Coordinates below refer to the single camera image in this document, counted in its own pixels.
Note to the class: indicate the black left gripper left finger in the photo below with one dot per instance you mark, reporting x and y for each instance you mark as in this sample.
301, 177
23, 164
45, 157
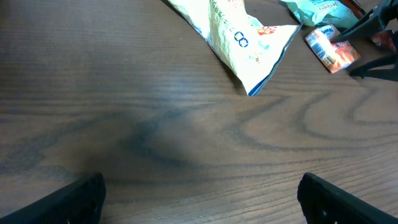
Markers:
79, 202

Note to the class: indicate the red snack bar wrapper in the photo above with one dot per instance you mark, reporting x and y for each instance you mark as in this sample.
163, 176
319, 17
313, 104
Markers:
384, 39

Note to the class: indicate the yellow snack bag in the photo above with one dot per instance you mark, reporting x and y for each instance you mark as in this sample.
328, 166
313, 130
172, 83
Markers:
250, 49

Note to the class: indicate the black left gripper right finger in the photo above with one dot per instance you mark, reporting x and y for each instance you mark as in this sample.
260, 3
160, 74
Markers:
325, 203

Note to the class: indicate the teal wet wipes pack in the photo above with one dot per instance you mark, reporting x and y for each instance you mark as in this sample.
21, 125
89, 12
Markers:
320, 12

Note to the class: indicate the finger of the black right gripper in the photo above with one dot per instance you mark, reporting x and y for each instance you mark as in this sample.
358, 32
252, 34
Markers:
371, 69
375, 21

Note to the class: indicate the orange Kleenex tissue pack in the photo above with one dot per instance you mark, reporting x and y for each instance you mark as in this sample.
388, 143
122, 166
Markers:
334, 57

